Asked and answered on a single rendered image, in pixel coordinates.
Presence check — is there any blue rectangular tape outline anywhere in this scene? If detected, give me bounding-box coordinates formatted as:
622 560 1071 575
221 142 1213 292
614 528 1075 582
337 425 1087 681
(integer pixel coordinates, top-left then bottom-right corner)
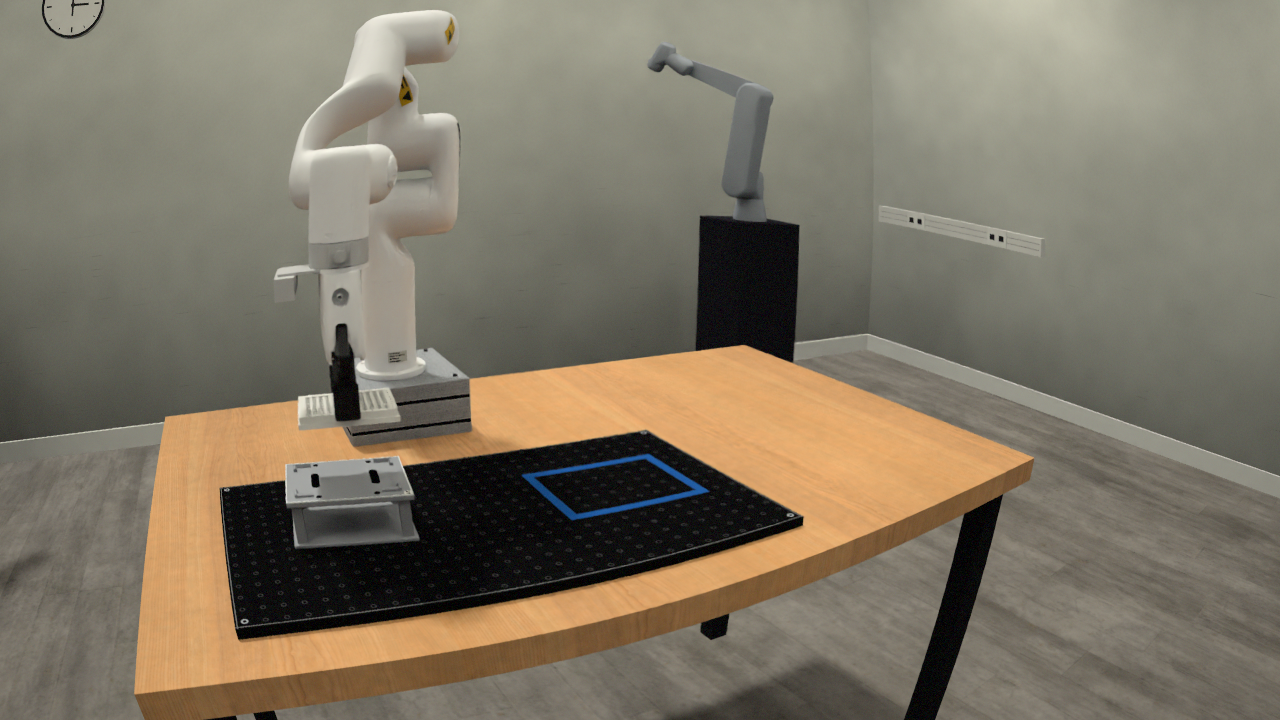
524 454 708 520

